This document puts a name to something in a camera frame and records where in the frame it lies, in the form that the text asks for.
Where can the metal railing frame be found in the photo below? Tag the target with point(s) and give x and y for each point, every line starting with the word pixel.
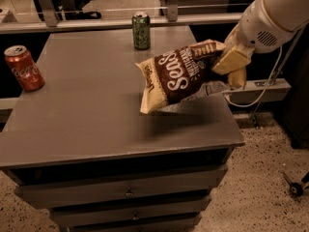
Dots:
pixel 21 16

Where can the red Coca-Cola can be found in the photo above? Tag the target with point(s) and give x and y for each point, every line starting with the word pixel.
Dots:
pixel 23 67

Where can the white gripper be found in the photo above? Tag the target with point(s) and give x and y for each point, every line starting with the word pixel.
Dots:
pixel 257 28

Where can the black caster wheel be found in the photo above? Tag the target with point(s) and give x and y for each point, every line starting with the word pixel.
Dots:
pixel 297 189

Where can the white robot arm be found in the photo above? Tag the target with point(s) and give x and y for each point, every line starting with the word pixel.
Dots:
pixel 290 14

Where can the green soda can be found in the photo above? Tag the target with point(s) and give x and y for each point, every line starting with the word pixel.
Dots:
pixel 141 30

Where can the brown Sensible chip bag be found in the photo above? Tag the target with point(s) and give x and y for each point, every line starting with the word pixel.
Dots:
pixel 181 74

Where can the grey drawer cabinet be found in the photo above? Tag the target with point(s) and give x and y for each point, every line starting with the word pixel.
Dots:
pixel 81 148

